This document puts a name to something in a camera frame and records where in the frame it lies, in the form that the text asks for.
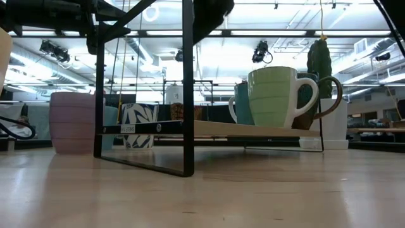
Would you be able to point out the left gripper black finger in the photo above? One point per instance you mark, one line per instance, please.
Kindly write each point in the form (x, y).
(115, 33)

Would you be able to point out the white mug blue leaf print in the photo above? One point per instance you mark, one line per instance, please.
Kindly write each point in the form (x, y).
(139, 114)

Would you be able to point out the dark brown mug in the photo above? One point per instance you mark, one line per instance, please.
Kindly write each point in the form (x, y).
(302, 122)

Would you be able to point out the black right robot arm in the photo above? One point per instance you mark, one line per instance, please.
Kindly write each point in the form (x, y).
(397, 12)

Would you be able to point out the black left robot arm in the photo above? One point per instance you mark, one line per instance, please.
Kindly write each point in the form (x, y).
(47, 12)

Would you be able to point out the orange mug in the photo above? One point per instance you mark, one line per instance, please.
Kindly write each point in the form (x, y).
(3, 54)

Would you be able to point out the green cactus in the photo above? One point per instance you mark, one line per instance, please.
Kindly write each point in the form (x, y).
(322, 63)

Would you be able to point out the white hexagonal plant pot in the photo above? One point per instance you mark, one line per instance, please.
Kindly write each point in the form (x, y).
(335, 123)

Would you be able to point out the black ceiling-mounted camera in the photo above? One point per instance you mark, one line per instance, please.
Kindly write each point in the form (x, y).
(261, 52)
(53, 50)

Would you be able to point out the black metal table frame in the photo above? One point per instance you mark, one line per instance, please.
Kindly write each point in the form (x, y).
(190, 142)

